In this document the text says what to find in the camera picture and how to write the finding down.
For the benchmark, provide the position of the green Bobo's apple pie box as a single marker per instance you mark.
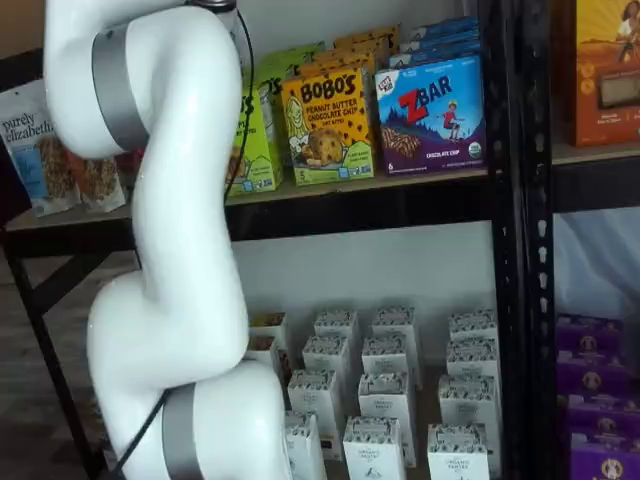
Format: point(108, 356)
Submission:
point(290, 57)
point(257, 150)
point(274, 110)

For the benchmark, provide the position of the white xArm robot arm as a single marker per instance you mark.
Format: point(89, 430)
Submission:
point(185, 200)

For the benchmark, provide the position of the black metal shelf unit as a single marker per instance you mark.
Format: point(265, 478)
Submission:
point(540, 300)
point(350, 210)

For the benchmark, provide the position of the white organic pantry box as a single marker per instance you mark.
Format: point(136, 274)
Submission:
point(467, 400)
point(457, 455)
point(305, 450)
point(336, 325)
point(472, 357)
point(387, 357)
point(374, 452)
point(394, 322)
point(325, 357)
point(385, 405)
point(314, 405)
point(472, 325)

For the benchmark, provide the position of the small white yellow-top box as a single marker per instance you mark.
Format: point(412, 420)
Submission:
point(267, 322)
point(262, 350)

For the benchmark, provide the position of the yellow Bobo's peanut butter box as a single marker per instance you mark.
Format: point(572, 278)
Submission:
point(330, 130)
point(345, 59)
point(367, 37)

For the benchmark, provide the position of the blue purple Zbar box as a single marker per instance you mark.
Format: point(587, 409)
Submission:
point(430, 120)
point(442, 39)
point(445, 26)
point(435, 52)

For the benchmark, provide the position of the purple snack box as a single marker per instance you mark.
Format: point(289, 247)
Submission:
point(605, 460)
point(605, 415)
point(587, 332)
point(590, 375)

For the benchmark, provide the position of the large orange cereal box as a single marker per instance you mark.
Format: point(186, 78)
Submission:
point(605, 75)

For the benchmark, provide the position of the orange Purely Elizabeth granola bag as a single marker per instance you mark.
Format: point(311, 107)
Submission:
point(100, 185)

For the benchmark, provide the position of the blue Purely Elizabeth granola bag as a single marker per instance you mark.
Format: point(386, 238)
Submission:
point(35, 165)

